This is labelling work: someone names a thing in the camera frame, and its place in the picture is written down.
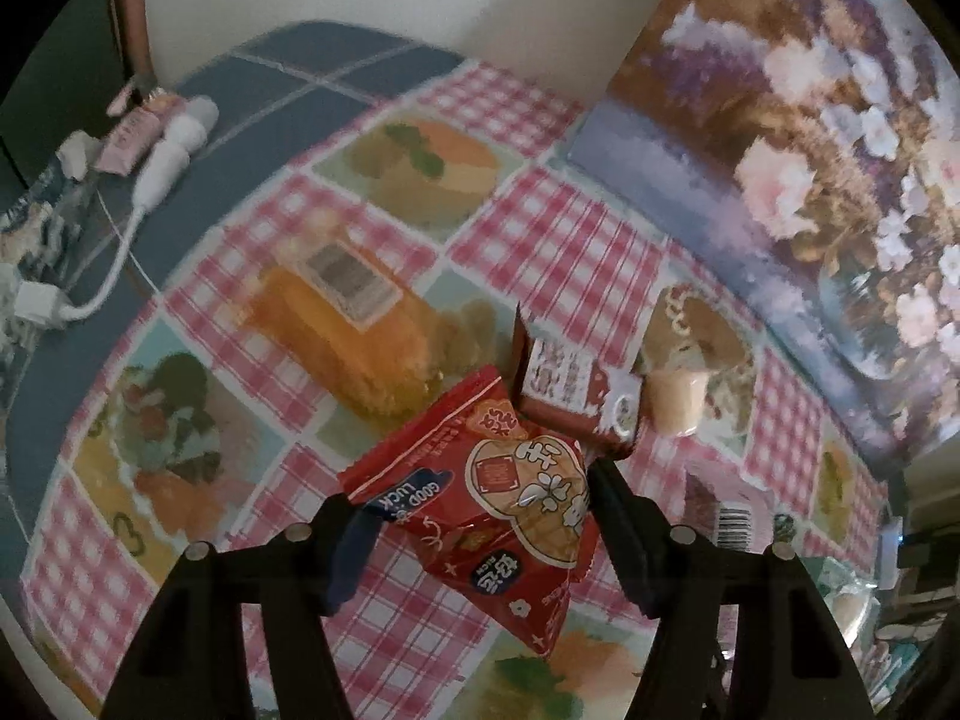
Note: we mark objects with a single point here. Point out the dark red snack packet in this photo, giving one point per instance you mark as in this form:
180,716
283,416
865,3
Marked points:
562,382

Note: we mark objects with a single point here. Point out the pink tube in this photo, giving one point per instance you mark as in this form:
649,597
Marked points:
127,139

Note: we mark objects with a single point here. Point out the flower painting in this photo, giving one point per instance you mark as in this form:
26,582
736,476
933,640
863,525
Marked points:
787,165

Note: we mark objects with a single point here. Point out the pink snack packet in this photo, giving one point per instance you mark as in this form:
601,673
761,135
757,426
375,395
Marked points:
724,502

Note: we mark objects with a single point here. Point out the cream jelly cup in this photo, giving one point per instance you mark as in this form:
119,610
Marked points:
675,401

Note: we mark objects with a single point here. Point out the orange bread packet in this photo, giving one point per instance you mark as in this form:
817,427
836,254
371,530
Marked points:
360,345

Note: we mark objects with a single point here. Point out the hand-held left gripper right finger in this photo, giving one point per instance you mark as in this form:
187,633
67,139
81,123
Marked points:
626,547

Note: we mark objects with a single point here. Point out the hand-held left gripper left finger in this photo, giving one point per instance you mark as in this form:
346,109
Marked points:
352,562

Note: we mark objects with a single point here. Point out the plaid printed tablecloth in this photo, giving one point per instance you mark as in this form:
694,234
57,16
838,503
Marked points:
570,240

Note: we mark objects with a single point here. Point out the red flowery snack packet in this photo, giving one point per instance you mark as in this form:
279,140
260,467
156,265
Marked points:
487,495

